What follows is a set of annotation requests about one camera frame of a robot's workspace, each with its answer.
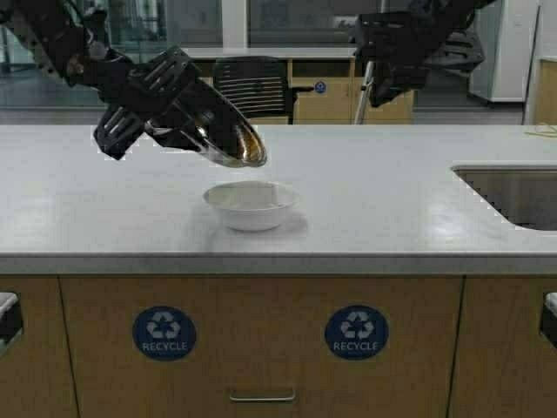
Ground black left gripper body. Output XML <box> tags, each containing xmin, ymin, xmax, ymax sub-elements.
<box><xmin>64</xmin><ymin>45</ymin><xmax>183</xmax><ymax>118</ymax></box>

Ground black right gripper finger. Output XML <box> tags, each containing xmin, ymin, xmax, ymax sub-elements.
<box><xmin>369</xmin><ymin>64</ymin><xmax>412</xmax><ymax>108</ymax></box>

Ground steel frying pan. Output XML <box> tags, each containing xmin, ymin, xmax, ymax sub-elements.
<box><xmin>145</xmin><ymin>76</ymin><xmax>269</xmax><ymax>169</ymax></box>

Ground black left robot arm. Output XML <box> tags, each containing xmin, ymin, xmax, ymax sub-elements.
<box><xmin>1</xmin><ymin>1</ymin><xmax>190</xmax><ymax>121</ymax></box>

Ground background wooden cabinet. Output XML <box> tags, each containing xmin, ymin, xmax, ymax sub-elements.
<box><xmin>173</xmin><ymin>46</ymin><xmax>417</xmax><ymax>126</ymax></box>

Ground black office chair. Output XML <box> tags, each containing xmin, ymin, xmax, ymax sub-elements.
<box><xmin>212</xmin><ymin>56</ymin><xmax>314</xmax><ymax>125</ymax></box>

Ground steel sink basin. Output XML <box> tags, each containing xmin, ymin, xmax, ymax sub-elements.
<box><xmin>452</xmin><ymin>164</ymin><xmax>556</xmax><ymax>233</ymax></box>

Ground white serving bowl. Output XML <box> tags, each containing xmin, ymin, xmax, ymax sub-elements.
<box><xmin>203</xmin><ymin>180</ymin><xmax>300</xmax><ymax>233</ymax></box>

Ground right blue recycle sticker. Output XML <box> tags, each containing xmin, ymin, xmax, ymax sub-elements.
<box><xmin>323</xmin><ymin>305</ymin><xmax>390</xmax><ymax>361</ymax></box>

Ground blue recycle sticker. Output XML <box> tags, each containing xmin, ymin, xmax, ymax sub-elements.
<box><xmin>323</xmin><ymin>305</ymin><xmax>390</xmax><ymax>361</ymax></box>
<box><xmin>131</xmin><ymin>306</ymin><xmax>198</xmax><ymax>362</ymax></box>

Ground black object at left edge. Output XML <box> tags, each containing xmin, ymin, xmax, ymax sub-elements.
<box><xmin>1</xmin><ymin>292</ymin><xmax>23</xmax><ymax>353</ymax></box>

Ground black object at edge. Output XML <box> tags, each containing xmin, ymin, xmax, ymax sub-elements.
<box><xmin>1</xmin><ymin>292</ymin><xmax>23</xmax><ymax>353</ymax></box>
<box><xmin>540</xmin><ymin>292</ymin><xmax>557</xmax><ymax>347</ymax></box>

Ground left blue recycle sticker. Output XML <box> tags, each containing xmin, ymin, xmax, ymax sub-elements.
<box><xmin>131</xmin><ymin>306</ymin><xmax>198</xmax><ymax>362</ymax></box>

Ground recycle island cabinet front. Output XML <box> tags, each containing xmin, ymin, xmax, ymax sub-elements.
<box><xmin>1</xmin><ymin>275</ymin><xmax>556</xmax><ymax>417</ymax></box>

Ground black object at right edge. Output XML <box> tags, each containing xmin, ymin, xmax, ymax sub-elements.
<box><xmin>540</xmin><ymin>292</ymin><xmax>557</xmax><ymax>347</ymax></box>

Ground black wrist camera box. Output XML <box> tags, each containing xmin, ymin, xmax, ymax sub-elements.
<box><xmin>347</xmin><ymin>11</ymin><xmax>487</xmax><ymax>84</ymax></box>

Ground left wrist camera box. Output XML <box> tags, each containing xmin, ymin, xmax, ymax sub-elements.
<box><xmin>91</xmin><ymin>46</ymin><xmax>204</xmax><ymax>161</ymax></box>

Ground silver drawer handle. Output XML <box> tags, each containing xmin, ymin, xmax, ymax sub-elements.
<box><xmin>228</xmin><ymin>388</ymin><xmax>298</xmax><ymax>403</ymax></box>

